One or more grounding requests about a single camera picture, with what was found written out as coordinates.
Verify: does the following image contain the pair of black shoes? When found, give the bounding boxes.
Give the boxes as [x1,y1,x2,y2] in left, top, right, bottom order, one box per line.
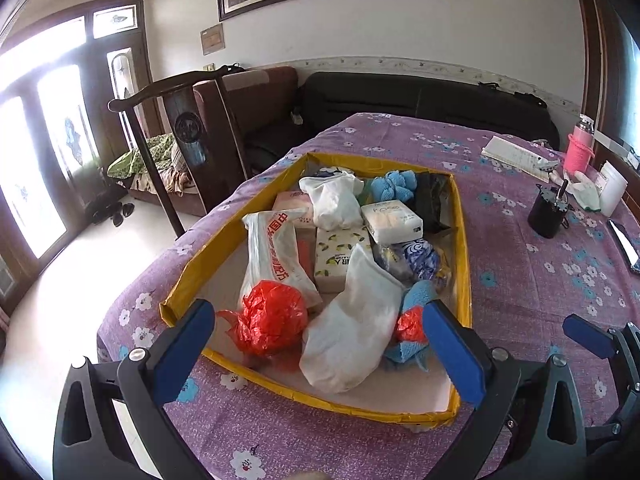
[90,200,136,228]

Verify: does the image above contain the small wall plaque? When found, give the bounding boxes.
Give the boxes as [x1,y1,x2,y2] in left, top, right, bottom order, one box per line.
[200,23,226,56]

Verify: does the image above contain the large red plastic bag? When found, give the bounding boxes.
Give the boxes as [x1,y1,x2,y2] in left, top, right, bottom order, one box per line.
[217,280,308,358]

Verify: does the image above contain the paper booklet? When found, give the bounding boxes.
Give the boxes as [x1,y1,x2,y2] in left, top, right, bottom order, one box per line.
[481,135,551,181]

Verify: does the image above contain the white plastic jar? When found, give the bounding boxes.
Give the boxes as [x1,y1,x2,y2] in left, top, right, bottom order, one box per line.
[597,161,628,217]

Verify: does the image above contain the brown sofa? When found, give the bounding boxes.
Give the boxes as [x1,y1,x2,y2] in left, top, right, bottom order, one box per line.
[192,66,301,181]

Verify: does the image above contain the white terry towel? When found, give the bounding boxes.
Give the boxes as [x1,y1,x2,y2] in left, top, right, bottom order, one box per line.
[299,244,407,395]

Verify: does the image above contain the glass panelled door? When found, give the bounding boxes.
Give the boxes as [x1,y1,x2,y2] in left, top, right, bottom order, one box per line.
[0,0,166,281]

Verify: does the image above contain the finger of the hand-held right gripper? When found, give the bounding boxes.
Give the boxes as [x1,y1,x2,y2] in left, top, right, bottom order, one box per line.
[562,314,640,406]

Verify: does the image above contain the blue knitted cloth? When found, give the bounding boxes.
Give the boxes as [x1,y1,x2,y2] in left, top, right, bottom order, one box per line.
[384,280,437,373]
[370,170,418,204]

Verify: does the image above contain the purple floral tablecloth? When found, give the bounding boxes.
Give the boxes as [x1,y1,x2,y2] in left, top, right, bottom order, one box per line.
[97,112,640,480]

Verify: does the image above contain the white plastic bag red print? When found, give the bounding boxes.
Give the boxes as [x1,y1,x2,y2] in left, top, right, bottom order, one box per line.
[239,211,323,316]

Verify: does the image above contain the yellow cardboard box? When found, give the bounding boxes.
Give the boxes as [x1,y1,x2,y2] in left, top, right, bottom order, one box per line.
[160,151,473,431]

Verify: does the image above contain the pink thermos bottle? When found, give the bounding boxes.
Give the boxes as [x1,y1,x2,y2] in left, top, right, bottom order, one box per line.
[564,114,596,176]

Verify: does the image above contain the dark wooden pillar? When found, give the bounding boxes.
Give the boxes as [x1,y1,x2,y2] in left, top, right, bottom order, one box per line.
[567,0,640,161]

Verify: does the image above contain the black smartphone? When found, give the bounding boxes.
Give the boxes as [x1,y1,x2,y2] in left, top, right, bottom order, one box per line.
[607,220,640,275]

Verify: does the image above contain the small white plastic bag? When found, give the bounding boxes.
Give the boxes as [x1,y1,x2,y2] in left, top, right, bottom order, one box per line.
[299,171,364,231]

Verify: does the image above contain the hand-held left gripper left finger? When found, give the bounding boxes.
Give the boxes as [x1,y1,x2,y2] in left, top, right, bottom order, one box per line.
[52,299,216,480]

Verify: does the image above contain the dark wooden chair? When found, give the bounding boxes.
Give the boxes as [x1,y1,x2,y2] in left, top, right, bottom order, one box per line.
[107,62,251,238]

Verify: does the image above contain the blue white patterned bag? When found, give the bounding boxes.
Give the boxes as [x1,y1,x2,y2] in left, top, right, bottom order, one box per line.
[374,240,451,286]

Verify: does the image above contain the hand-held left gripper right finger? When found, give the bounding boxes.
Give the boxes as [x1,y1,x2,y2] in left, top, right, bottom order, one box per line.
[422,299,587,480]

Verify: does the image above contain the white glove green cuff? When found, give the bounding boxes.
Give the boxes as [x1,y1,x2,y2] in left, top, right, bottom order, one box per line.
[549,170,601,211]

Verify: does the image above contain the black leather sofa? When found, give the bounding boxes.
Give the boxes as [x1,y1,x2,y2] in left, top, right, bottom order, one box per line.
[245,71,560,173]

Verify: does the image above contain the black plastic bag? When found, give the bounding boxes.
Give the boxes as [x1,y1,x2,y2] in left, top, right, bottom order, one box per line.
[415,172,453,235]

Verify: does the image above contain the lemon print tissue pack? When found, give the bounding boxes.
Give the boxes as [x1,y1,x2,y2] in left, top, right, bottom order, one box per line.
[315,226,375,294]

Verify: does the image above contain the black cup with metal tool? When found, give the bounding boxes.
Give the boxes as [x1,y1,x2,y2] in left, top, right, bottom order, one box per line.
[529,180,571,238]

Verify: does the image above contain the green patterned blanket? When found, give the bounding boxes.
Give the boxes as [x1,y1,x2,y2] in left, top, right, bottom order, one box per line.
[107,132,201,196]

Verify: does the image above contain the white tissue pack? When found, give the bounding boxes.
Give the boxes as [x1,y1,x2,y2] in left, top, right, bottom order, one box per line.
[361,202,424,246]

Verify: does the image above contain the pink tissue pack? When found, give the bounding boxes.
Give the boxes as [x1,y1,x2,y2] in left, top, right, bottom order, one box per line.
[274,191,316,229]

